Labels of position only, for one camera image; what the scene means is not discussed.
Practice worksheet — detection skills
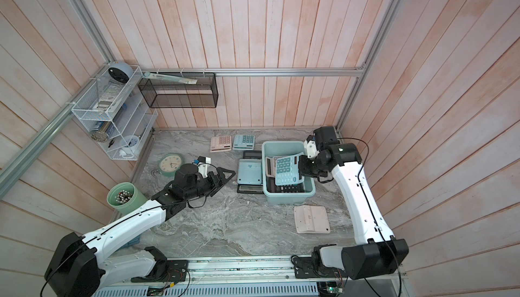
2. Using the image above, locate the upturned pink calculator right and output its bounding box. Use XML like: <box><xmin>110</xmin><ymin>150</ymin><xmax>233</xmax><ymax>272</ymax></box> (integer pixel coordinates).
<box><xmin>294</xmin><ymin>205</ymin><xmax>330</xmax><ymax>234</ymax></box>

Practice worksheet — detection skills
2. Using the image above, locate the white wire shelf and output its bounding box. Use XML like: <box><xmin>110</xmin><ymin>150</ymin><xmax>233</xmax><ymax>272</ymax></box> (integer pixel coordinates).
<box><xmin>72</xmin><ymin>65</ymin><xmax>158</xmax><ymax>161</ymax></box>

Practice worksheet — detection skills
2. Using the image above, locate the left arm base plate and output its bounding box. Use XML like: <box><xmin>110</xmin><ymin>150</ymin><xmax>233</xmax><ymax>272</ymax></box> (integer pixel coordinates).
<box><xmin>143</xmin><ymin>260</ymin><xmax>189</xmax><ymax>284</ymax></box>

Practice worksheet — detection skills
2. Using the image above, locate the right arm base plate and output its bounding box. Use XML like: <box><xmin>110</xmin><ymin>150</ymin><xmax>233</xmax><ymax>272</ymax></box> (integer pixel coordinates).
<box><xmin>291</xmin><ymin>255</ymin><xmax>347</xmax><ymax>279</ymax></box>

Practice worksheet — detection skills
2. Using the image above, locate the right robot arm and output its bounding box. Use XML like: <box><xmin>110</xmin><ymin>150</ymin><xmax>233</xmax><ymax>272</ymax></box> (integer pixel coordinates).
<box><xmin>299</xmin><ymin>126</ymin><xmax>409</xmax><ymax>279</ymax></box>

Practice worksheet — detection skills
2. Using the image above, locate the mint green storage box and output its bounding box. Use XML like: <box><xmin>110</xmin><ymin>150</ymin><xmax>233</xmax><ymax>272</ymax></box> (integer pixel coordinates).
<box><xmin>261</xmin><ymin>141</ymin><xmax>316</xmax><ymax>205</ymax></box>

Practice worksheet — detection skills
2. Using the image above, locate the grey round alarm clock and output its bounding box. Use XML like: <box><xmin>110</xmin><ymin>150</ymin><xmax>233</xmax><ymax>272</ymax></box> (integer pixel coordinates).
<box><xmin>108</xmin><ymin>61</ymin><xmax>134</xmax><ymax>84</ymax></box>

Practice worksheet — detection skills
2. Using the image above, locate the green round clock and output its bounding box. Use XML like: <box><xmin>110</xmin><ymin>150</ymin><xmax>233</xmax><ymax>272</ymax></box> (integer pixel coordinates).
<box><xmin>158</xmin><ymin>153</ymin><xmax>184</xmax><ymax>177</ymax></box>

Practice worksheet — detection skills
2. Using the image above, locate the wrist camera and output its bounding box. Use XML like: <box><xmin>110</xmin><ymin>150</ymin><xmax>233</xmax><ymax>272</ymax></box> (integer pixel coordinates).
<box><xmin>304</xmin><ymin>135</ymin><xmax>318</xmax><ymax>160</ymax></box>
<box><xmin>193</xmin><ymin>156</ymin><xmax>211</xmax><ymax>178</ymax></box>

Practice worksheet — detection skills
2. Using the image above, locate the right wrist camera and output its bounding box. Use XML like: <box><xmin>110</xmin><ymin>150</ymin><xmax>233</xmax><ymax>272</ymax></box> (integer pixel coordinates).
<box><xmin>304</xmin><ymin>135</ymin><xmax>318</xmax><ymax>160</ymax></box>

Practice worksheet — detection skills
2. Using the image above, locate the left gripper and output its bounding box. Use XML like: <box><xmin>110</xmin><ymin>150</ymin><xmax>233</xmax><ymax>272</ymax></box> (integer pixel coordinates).
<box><xmin>185</xmin><ymin>167</ymin><xmax>236</xmax><ymax>199</ymax></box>

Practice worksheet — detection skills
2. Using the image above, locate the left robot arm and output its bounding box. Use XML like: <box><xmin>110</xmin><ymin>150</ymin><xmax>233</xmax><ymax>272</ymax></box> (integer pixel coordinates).
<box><xmin>44</xmin><ymin>164</ymin><xmax>236</xmax><ymax>296</ymax></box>

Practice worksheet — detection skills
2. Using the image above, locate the small teal calculator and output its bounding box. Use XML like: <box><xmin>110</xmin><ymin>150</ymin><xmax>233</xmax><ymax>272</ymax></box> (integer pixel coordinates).
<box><xmin>232</xmin><ymin>134</ymin><xmax>255</xmax><ymax>151</ymax></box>

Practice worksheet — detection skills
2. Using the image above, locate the black mesh basket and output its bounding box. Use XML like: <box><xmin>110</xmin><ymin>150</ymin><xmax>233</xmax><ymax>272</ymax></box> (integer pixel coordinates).
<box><xmin>138</xmin><ymin>72</ymin><xmax>219</xmax><ymax>109</ymax></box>

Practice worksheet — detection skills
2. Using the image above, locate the large black desk calculator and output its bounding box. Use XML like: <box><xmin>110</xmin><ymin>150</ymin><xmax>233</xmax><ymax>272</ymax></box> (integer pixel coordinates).
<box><xmin>237</xmin><ymin>150</ymin><xmax>264</xmax><ymax>194</ymax></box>

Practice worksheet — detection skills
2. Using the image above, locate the white mug on shelf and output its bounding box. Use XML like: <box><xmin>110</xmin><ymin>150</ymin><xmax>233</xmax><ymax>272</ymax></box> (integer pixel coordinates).
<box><xmin>119</xmin><ymin>135</ymin><xmax>139</xmax><ymax>159</ymax></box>

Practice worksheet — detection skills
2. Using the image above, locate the green pen cup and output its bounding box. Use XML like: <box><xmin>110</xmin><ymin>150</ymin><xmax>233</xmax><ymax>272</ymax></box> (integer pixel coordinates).
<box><xmin>106</xmin><ymin>182</ymin><xmax>148</xmax><ymax>216</ymax></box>

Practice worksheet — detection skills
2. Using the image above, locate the upturned light blue calculator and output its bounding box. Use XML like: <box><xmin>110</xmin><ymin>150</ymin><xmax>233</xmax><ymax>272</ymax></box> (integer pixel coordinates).
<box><xmin>237</xmin><ymin>159</ymin><xmax>263</xmax><ymax>185</ymax></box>

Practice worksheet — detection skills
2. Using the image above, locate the ruler on basket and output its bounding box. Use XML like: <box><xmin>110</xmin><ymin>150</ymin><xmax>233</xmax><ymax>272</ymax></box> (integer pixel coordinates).
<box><xmin>143</xmin><ymin>72</ymin><xmax>198</xmax><ymax>85</ymax></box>

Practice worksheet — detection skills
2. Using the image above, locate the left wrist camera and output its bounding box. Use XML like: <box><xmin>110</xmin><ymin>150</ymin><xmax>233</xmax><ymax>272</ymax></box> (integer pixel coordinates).
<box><xmin>193</xmin><ymin>156</ymin><xmax>211</xmax><ymax>178</ymax></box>

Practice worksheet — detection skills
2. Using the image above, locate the small pink calculator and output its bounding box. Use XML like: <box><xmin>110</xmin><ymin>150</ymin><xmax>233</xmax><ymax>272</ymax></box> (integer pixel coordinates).
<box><xmin>210</xmin><ymin>135</ymin><xmax>232</xmax><ymax>153</ymax></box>

